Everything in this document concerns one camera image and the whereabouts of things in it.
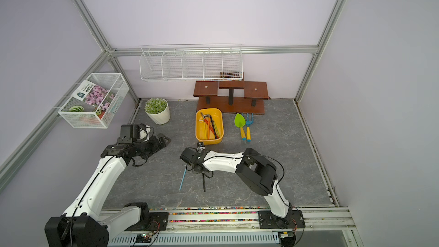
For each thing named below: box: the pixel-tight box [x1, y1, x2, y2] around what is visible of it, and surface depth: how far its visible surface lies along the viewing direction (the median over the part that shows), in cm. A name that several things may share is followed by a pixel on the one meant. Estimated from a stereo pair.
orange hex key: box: [206, 114, 211, 141], surface depth 107 cm
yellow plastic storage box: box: [194, 108, 225, 145], surface depth 108 cm
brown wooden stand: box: [193, 80, 271, 115], surface depth 111 cm
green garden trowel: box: [234, 113, 247, 142], surface depth 111 cm
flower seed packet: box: [71, 79, 116, 113], surface depth 76 cm
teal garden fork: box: [245, 113, 255, 143], surface depth 107 cm
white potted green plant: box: [144, 97, 171, 126], surface depth 102 cm
